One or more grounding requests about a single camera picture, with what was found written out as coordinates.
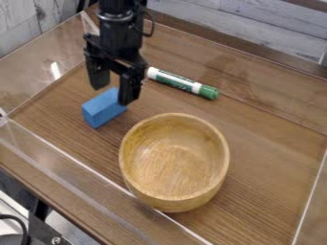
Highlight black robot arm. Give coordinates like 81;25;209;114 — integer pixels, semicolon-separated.
83;0;153;105

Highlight blue rectangular block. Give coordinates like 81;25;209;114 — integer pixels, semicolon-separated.
81;87;128;128

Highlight brown wooden bowl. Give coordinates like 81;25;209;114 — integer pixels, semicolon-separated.
118;113;229;212

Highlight clear acrylic tray walls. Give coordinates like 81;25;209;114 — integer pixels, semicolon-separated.
0;13;327;245

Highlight black cable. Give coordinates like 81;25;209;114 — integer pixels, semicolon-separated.
0;213;29;245

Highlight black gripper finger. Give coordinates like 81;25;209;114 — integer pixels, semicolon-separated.
118;69;144;106
85;56;109;90

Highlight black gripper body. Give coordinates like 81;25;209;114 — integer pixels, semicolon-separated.
82;33;148;74

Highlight green white marker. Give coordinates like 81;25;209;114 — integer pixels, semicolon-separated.
146;67;218;100

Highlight black metal table frame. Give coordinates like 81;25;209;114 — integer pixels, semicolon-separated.
0;170;73;245

